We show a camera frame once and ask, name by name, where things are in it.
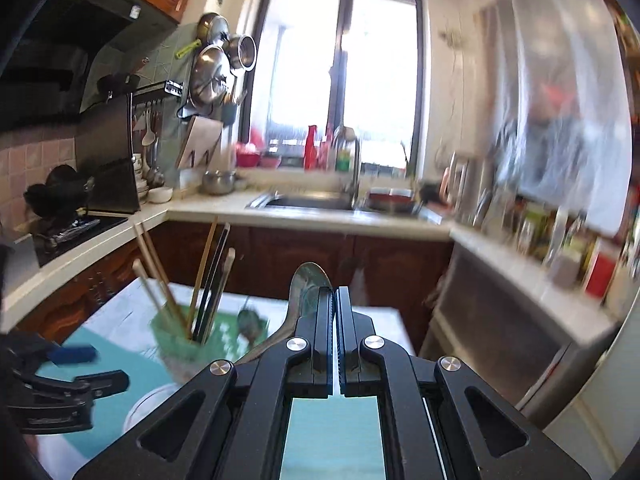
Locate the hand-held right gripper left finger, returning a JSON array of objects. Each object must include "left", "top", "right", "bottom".
[{"left": 72, "top": 287, "right": 335, "bottom": 480}]

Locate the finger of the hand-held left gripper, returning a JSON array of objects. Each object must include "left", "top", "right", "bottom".
[
  {"left": 15, "top": 369, "right": 132, "bottom": 399},
  {"left": 0, "top": 332, "right": 99, "bottom": 376}
]

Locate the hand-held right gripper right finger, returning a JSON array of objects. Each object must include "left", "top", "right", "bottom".
[{"left": 336, "top": 286, "right": 591, "bottom": 480}]

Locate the stainless steel spoon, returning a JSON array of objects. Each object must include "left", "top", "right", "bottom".
[{"left": 235, "top": 261, "right": 333, "bottom": 366}]

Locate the green and white utensil holder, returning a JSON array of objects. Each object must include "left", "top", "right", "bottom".
[{"left": 150, "top": 307, "right": 273, "bottom": 386}]

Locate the black chopstick with gold band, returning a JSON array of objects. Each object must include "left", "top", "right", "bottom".
[{"left": 197, "top": 222, "right": 232, "bottom": 343}]

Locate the plain wooden chopstick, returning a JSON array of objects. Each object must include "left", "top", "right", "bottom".
[{"left": 189, "top": 216, "right": 220, "bottom": 338}]

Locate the teal leaf print tablecloth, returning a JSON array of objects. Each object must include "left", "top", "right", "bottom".
[{"left": 30, "top": 275, "right": 416, "bottom": 480}]

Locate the kitchen counter with wooden cabinets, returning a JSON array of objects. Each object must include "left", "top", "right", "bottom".
[{"left": 0, "top": 187, "right": 456, "bottom": 346}]

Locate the black gas stove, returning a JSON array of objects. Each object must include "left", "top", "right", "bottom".
[{"left": 30, "top": 212, "right": 130, "bottom": 267}]

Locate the steel kitchen sink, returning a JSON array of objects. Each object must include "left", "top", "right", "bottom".
[{"left": 246, "top": 191, "right": 357, "bottom": 211}]

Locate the red and white pot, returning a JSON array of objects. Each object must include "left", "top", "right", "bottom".
[{"left": 367, "top": 187, "right": 418, "bottom": 213}]

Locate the side cabinet with grey doors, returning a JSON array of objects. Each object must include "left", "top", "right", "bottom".
[{"left": 420, "top": 220, "right": 626, "bottom": 426}]

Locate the steel faucet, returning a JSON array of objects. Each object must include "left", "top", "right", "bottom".
[{"left": 331, "top": 125, "right": 362, "bottom": 207}]

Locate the black wok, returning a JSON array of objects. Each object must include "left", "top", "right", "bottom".
[{"left": 25, "top": 164, "right": 96, "bottom": 218}]

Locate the green dish soap bottle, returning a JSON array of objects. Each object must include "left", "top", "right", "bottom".
[{"left": 335, "top": 132, "right": 353, "bottom": 171}]

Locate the red bottle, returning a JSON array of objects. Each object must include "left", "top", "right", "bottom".
[{"left": 304, "top": 125, "right": 321, "bottom": 170}]

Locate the steel mixing bowl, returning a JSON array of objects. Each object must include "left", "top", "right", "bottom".
[{"left": 201, "top": 170, "right": 237, "bottom": 196}]

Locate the stack of white bowls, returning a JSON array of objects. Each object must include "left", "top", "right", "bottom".
[{"left": 131, "top": 154, "right": 174, "bottom": 205}]

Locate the red basin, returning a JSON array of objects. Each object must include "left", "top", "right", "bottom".
[{"left": 235, "top": 142, "right": 263, "bottom": 168}]

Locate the black stove splash guard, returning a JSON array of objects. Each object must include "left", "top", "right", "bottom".
[{"left": 80, "top": 94, "right": 142, "bottom": 214}]

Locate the white cutting board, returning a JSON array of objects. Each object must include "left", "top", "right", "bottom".
[{"left": 175, "top": 115, "right": 224, "bottom": 171}]

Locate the row of condiment bottles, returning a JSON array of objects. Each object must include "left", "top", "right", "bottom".
[{"left": 440, "top": 152, "right": 623, "bottom": 301}]

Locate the kitchen window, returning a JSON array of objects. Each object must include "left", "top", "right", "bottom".
[{"left": 239, "top": 0, "right": 425, "bottom": 177}]

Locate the large steel wok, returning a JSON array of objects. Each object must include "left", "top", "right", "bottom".
[{"left": 189, "top": 45, "right": 232, "bottom": 111}]

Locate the steel saucepan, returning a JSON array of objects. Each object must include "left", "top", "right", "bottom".
[{"left": 227, "top": 34, "right": 257, "bottom": 72}]

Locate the clear plastic sheet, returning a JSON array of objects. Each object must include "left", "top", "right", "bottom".
[{"left": 480, "top": 0, "right": 633, "bottom": 238}]

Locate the small steel pan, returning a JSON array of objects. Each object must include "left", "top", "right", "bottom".
[{"left": 197, "top": 12, "right": 231, "bottom": 47}]

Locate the black range hood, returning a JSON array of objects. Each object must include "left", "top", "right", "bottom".
[{"left": 0, "top": 0, "right": 180, "bottom": 131}]

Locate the black wall utensil rack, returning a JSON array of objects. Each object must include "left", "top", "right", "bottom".
[{"left": 131, "top": 79, "right": 171, "bottom": 111}]

